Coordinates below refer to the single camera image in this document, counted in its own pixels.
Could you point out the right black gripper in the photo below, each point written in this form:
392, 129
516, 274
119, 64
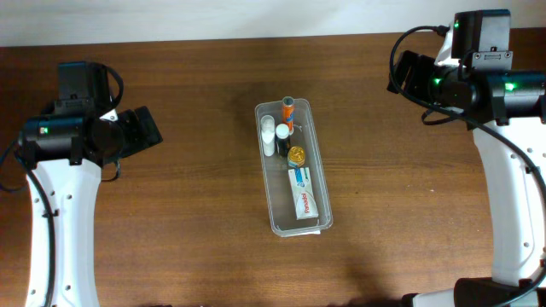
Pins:
403, 72

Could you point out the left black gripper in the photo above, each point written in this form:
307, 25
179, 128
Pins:
145, 128

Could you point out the white spray bottle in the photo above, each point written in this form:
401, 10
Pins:
268, 135

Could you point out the orange effervescent tablet tube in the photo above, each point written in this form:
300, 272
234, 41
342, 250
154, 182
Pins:
288, 107

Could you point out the clear plastic container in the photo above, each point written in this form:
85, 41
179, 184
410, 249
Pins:
275, 169

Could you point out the dark bottle white cap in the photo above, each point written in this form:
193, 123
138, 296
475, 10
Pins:
283, 139

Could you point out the small jar gold lid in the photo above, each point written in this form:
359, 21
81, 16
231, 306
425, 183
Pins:
296, 157

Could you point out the white Panadol medicine box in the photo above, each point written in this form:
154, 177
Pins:
303, 198

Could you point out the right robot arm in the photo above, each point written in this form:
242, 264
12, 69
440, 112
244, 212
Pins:
505, 111

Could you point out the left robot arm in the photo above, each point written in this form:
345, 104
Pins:
63, 157

